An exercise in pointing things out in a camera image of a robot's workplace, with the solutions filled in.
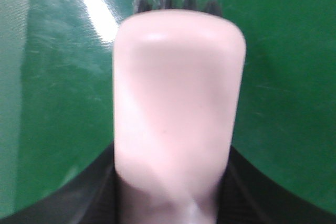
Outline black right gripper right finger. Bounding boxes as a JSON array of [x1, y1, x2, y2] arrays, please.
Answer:
[[217, 147, 335, 223]]

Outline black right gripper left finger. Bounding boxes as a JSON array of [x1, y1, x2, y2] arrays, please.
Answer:
[[1, 145, 117, 223]]

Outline beige hand brush black bristles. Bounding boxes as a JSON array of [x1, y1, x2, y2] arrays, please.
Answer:
[[113, 0, 246, 223]]

